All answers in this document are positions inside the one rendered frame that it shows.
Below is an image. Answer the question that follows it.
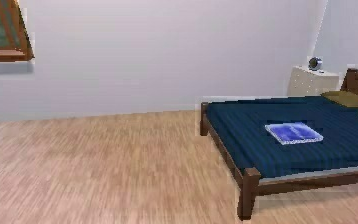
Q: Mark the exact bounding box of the round grey alarm clock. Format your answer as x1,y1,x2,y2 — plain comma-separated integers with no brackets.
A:
308,56,324,72

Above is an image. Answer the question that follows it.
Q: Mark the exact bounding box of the white bedside table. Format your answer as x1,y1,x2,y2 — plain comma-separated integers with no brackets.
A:
286,65,341,98

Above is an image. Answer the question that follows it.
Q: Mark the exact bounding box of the olive green pillow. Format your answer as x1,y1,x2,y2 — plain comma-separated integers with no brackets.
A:
320,90,358,109

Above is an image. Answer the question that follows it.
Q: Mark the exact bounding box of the blue bed with brown frame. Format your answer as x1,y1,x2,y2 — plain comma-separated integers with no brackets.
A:
199,67,358,222

